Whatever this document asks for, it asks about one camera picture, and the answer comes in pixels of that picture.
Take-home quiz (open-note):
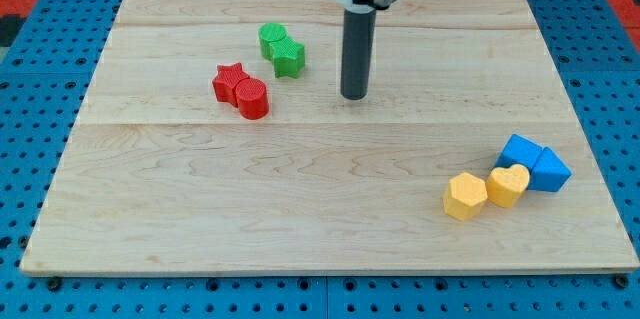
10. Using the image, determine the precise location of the wooden board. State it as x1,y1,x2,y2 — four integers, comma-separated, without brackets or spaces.
20,0,639,277

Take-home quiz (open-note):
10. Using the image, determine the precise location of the red cylinder block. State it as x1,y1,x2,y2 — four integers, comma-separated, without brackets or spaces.
235,78,269,120

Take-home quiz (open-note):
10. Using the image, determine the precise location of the green star block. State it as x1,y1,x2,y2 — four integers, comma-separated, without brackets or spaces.
270,36,306,78

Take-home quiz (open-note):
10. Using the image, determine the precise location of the red star block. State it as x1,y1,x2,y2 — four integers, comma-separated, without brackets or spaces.
212,63,249,107

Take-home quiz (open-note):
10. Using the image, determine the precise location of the green cylinder block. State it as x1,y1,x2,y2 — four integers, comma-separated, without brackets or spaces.
258,22,287,61

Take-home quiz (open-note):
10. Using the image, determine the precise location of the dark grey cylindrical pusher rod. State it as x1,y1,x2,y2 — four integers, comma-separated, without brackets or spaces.
340,10,376,100

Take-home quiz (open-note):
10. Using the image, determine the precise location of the yellow hexagon block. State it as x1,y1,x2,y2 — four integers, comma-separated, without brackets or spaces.
442,172,488,221

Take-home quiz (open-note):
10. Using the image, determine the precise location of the yellow heart block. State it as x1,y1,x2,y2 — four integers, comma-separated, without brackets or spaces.
486,164,530,208

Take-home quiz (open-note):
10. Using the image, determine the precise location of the blue cube block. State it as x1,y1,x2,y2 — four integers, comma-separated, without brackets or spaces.
494,134,543,170

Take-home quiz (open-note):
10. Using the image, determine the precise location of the blue triangle block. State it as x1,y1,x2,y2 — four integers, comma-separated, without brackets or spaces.
528,147,572,192

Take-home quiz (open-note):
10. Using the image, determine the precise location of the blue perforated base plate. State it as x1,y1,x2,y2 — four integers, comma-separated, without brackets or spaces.
1,0,639,318

